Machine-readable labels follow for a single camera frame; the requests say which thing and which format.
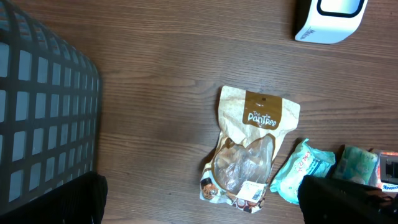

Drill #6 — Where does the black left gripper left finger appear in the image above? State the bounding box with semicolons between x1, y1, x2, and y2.
1;171;108;224

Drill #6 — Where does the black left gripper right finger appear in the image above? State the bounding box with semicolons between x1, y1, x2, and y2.
298;175;397;224

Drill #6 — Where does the teal wet wipes pack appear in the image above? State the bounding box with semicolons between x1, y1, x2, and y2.
269;139;336;205

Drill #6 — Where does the teal tissue pack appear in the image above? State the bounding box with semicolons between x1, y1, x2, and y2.
332;145;378;185

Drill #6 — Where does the orange tissue pack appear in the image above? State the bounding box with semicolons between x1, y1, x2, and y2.
369;149;397;193

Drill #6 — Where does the beige dried mushroom bag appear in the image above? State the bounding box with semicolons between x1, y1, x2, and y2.
200;86;300;213

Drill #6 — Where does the white barcode scanner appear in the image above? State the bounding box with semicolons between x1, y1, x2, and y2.
294;0;368;44

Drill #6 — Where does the grey plastic mesh basket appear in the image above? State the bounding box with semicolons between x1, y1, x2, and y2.
1;0;102;213

